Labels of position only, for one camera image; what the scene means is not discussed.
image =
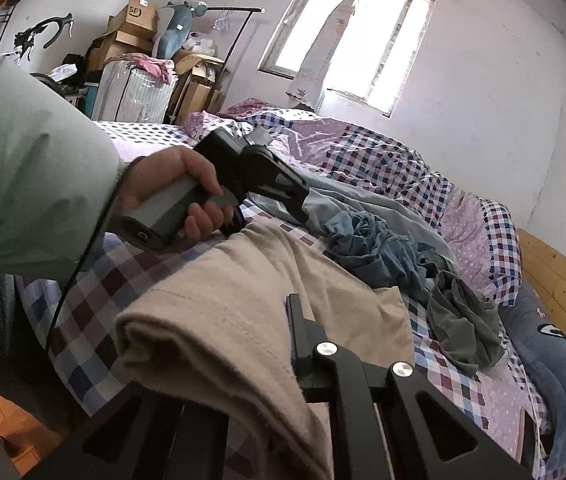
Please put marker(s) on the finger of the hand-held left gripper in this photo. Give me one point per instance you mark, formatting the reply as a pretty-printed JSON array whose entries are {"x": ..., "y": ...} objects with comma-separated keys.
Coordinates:
[
  {"x": 293, "y": 207},
  {"x": 285, "y": 175}
]

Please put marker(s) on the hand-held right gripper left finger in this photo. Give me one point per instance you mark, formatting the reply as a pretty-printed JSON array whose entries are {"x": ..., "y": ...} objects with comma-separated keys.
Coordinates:
[{"x": 208, "y": 450}]

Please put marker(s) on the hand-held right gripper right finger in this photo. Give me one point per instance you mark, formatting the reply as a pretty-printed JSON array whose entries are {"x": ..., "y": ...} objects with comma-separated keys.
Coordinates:
[{"x": 308, "y": 355}]

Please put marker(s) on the beige t-shirt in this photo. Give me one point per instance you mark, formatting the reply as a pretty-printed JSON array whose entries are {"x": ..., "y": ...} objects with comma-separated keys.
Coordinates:
[{"x": 243, "y": 300}]

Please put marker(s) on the person's left forearm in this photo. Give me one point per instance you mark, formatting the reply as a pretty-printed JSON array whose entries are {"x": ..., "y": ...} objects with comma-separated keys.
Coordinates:
[{"x": 28, "y": 160}]

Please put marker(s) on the black clothes rack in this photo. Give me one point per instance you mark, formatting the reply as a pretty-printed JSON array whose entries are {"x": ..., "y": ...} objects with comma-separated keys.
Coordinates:
[{"x": 240, "y": 30}]

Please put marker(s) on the person's left hand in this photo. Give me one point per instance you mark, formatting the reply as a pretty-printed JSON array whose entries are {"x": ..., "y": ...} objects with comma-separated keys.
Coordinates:
[{"x": 163, "y": 170}]

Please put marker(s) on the plain cardboard box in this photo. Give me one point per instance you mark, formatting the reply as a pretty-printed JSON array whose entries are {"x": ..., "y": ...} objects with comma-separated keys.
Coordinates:
[{"x": 200, "y": 102}]

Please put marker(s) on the light blue garment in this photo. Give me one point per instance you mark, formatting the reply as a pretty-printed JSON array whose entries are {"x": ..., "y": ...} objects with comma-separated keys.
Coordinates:
[{"x": 363, "y": 200}]

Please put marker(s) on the teal t-shirt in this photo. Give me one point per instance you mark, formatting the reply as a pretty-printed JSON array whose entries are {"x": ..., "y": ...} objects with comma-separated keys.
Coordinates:
[{"x": 373, "y": 250}]

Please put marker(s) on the checkered purple quilt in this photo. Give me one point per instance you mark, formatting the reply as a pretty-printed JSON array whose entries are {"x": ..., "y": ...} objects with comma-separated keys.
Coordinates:
[{"x": 388, "y": 165}]

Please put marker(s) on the white ribbed suitcase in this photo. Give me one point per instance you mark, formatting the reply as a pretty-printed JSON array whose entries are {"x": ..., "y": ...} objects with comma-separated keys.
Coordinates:
[{"x": 135, "y": 97}]

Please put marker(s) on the pink cloth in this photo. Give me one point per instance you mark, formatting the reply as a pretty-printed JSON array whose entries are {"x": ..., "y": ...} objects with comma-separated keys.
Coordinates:
[{"x": 155, "y": 66}]

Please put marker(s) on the white printed curtain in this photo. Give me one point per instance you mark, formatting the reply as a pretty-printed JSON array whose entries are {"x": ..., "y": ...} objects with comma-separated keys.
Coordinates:
[{"x": 333, "y": 50}]

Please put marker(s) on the blue grey plush toy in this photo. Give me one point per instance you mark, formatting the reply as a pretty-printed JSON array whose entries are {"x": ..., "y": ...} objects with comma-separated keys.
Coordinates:
[{"x": 178, "y": 30}]

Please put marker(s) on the window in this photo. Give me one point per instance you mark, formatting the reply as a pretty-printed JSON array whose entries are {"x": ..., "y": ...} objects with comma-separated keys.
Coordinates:
[{"x": 313, "y": 25}]

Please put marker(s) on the brown cardboard box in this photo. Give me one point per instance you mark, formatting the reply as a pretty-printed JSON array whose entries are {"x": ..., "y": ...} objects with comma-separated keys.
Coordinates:
[{"x": 118, "y": 47}]

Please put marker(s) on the olive grey t-shirt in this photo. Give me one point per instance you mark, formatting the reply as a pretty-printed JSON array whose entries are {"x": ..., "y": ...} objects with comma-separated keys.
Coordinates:
[{"x": 463, "y": 325}]

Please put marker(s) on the checkered bed sheet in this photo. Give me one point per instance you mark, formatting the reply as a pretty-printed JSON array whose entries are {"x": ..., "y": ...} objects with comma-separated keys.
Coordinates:
[{"x": 463, "y": 400}]

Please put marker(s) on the cardboard box with logo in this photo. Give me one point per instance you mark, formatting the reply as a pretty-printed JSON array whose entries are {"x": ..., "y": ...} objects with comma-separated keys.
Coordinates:
[{"x": 140, "y": 15}]

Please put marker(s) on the blue jeans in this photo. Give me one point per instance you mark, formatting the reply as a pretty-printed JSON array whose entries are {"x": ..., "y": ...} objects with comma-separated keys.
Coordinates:
[{"x": 558, "y": 370}]

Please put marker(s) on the wooden headboard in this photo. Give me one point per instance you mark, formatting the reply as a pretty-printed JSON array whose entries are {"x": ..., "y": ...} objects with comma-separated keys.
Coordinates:
[{"x": 563, "y": 280}]

